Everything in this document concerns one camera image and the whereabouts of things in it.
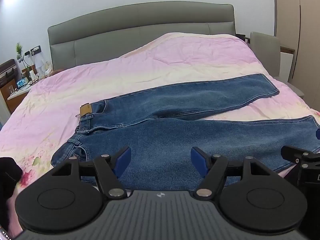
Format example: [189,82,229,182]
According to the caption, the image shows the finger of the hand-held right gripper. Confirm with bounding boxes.
[281,145,310,166]

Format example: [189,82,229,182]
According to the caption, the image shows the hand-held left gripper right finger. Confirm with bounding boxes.
[190,146,273,198]

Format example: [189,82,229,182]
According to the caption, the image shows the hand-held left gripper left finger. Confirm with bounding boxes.
[51,146,132,198]

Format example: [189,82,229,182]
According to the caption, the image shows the blue denim pants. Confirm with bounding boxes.
[51,73,320,193]

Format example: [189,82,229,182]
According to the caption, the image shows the white wooden-top nightstand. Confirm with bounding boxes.
[278,46,296,83]

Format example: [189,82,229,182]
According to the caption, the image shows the pink floral bed blanket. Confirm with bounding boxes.
[0,32,320,238]

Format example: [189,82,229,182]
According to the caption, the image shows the grey upholstered chair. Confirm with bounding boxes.
[235,32,281,77]

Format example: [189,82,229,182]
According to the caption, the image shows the dark cloth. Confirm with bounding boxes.
[0,157,23,230]

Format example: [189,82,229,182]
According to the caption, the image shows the beige wardrobe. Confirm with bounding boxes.
[273,0,320,108]

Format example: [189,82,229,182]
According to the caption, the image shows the wooden bedside table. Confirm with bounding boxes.
[7,86,32,114]

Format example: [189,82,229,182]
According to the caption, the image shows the grey upholstered headboard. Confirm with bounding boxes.
[47,2,237,71]

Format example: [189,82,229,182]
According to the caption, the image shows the brown suitcase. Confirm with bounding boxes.
[0,59,17,96]

